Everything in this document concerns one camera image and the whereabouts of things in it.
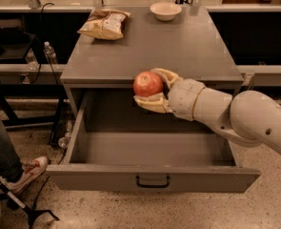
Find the plastic bottle on floor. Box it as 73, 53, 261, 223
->
58, 120, 73, 149

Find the black drawer handle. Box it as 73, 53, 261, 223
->
135, 176, 171, 189

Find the black tripod stand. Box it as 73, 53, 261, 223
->
0, 180, 60, 229

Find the red apple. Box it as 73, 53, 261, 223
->
133, 71, 163, 97

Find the white red sneaker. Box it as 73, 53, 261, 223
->
8, 156, 49, 195

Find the black side table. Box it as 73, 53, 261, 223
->
0, 17, 66, 146

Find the open gray top drawer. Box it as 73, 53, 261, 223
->
47, 89, 260, 193

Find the white bowl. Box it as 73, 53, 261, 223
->
150, 2, 182, 21

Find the blue jeans leg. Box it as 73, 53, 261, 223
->
0, 120, 24, 183

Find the yellow chip bag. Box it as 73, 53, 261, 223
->
77, 10, 131, 40

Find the clear water bottle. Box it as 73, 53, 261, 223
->
44, 41, 58, 65

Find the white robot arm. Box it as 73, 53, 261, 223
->
133, 68, 281, 156

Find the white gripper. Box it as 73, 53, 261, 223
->
133, 68, 206, 121

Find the gray cabinet counter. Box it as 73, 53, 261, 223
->
61, 6, 243, 113

